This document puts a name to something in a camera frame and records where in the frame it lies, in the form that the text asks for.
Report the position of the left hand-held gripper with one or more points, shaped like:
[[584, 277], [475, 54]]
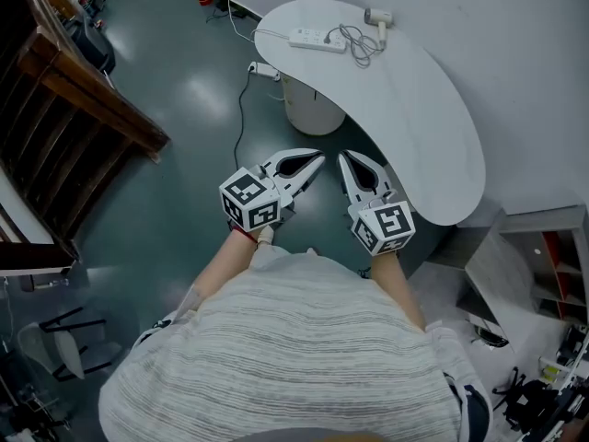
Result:
[[250, 201]]

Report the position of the dark wooden staircase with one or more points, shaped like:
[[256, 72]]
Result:
[[69, 122]]

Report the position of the white hair dryer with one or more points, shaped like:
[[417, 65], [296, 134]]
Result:
[[378, 16]]

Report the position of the person's right forearm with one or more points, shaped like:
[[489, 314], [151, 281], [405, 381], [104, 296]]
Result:
[[396, 288]]

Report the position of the small white floor socket strip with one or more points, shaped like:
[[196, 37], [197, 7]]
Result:
[[264, 69]]

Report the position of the white power strip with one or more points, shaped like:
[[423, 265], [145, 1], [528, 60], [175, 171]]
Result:
[[313, 39]]

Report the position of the black vacuum cleaner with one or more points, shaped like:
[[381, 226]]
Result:
[[89, 39]]

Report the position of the person's left forearm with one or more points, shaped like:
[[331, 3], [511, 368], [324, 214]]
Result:
[[225, 270]]

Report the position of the person's striped grey shirt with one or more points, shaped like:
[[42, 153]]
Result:
[[285, 352]]

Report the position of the white cylindrical table base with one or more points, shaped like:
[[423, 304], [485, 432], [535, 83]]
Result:
[[310, 108]]

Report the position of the grey shelf unit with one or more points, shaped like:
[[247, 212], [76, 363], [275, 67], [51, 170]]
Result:
[[524, 265]]

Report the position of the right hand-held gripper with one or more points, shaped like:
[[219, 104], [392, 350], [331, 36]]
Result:
[[384, 228]]

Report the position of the grey chair with black legs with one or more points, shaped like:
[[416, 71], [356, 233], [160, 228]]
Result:
[[55, 348]]

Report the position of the red wristband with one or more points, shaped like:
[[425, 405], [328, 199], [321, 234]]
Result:
[[244, 235]]

